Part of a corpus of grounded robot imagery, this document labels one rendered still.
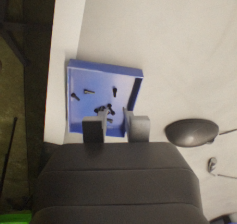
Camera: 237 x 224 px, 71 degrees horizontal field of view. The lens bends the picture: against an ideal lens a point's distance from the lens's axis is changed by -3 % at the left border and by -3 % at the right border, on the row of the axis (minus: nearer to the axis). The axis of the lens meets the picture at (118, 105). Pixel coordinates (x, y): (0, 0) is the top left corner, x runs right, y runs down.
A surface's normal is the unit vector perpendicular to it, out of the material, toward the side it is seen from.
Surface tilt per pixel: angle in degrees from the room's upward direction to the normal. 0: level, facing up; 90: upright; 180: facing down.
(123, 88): 0
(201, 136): 39
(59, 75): 0
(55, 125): 0
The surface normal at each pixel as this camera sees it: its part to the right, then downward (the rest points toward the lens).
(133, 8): 0.03, 0.67
